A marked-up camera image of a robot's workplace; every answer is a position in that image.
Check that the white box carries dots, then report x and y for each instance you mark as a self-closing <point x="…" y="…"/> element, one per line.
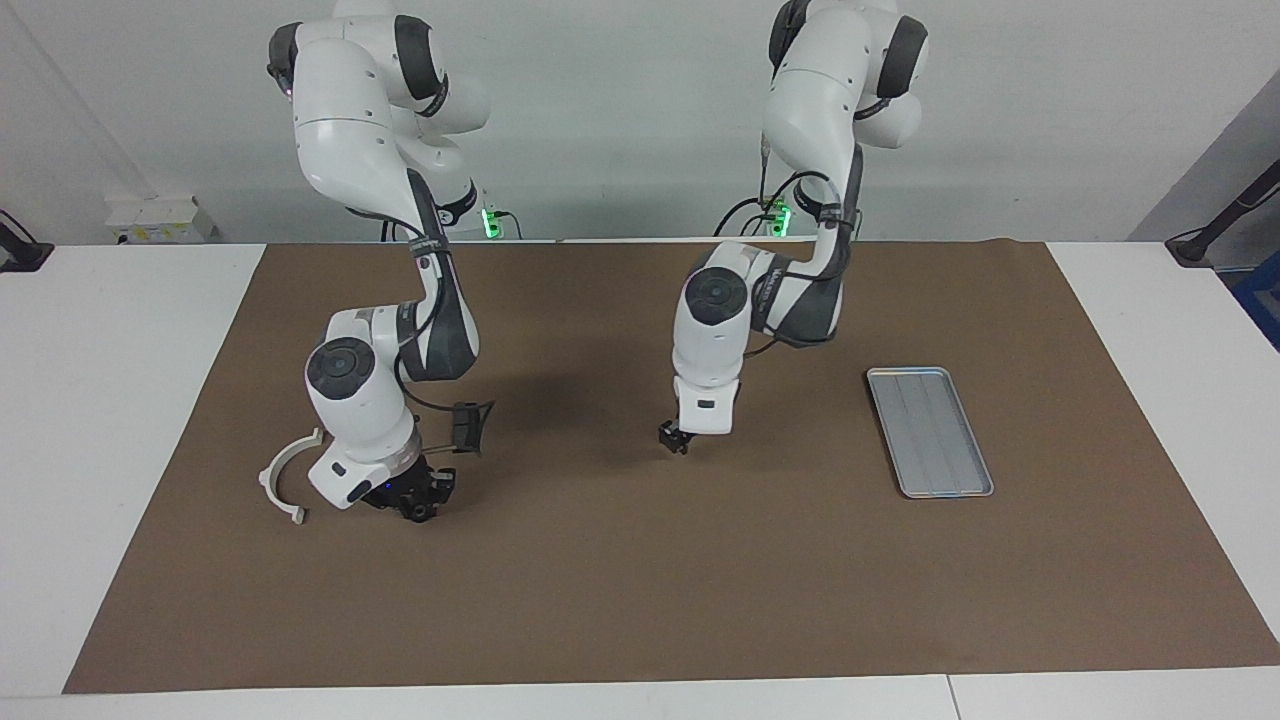
<point x="160" y="220"/>

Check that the short dark brake pad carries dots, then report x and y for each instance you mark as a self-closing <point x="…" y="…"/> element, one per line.
<point x="465" y="428"/>

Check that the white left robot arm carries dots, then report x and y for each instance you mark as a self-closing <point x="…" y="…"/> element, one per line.
<point x="820" y="90"/>

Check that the white semicircular bracket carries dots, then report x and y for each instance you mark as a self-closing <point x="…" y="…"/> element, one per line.
<point x="267" y="478"/>

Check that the silver metal tray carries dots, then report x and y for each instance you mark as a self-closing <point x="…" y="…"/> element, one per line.
<point x="930" y="430"/>

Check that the blue crate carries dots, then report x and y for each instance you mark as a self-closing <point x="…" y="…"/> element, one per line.
<point x="1265" y="300"/>

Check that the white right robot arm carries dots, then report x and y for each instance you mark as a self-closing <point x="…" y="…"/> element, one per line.
<point x="350" y="130"/>

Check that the black desk clamp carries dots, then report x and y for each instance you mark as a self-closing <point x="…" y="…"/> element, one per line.
<point x="25" y="255"/>

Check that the brown table mat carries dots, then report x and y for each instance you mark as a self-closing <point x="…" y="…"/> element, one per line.
<point x="700" y="600"/>

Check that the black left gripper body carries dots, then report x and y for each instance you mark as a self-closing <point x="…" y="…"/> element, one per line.
<point x="668" y="431"/>

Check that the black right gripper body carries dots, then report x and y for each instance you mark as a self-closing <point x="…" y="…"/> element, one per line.
<point x="420" y="480"/>

